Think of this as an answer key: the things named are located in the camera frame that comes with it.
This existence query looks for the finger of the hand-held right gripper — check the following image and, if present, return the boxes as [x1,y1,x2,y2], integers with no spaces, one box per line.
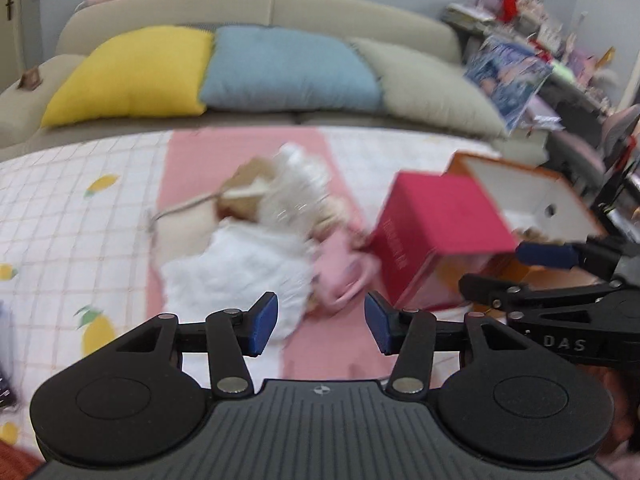
[458,272,617,312]
[515,240,626,282]

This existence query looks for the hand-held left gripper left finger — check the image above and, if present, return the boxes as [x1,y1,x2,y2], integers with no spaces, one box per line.
[107,291,279,396]

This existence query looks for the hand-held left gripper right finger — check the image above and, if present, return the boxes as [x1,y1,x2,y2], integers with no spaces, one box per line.
[364,291,538,395]

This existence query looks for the white fluffy cloth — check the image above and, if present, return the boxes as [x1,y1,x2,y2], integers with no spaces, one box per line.
[160,224,318,342]

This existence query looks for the orange box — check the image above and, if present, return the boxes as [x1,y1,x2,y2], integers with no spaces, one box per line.
[442,152,609,307]

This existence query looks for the red box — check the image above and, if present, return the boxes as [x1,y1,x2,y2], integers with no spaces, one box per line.
[369,170,519,312]

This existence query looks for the pink soft pouch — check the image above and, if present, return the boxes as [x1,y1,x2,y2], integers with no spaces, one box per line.
[307,232,382,313]

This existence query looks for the white furry toy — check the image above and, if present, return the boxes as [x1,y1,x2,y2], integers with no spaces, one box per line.
[260,142,333,237]

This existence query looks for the cluttered shelf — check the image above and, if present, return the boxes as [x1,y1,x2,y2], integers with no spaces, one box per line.
[445,0,640,176]

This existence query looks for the beige pillow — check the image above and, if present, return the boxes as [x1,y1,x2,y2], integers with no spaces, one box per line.
[350,37,509,142]

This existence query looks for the blue pillow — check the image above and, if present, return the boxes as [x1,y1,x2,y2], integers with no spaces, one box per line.
[199,25,387,114]

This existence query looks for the stack of books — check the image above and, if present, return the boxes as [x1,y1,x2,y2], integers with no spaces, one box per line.
[444,2,497,27]

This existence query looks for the yellow pillow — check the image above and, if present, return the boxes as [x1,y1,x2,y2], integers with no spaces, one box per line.
[40,25,216,129]

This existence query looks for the beige sofa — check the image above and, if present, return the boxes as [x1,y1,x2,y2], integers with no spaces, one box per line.
[0,0,512,162]

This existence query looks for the small brown figurine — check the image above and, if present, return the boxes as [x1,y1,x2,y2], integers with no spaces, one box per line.
[19,67,44,92]

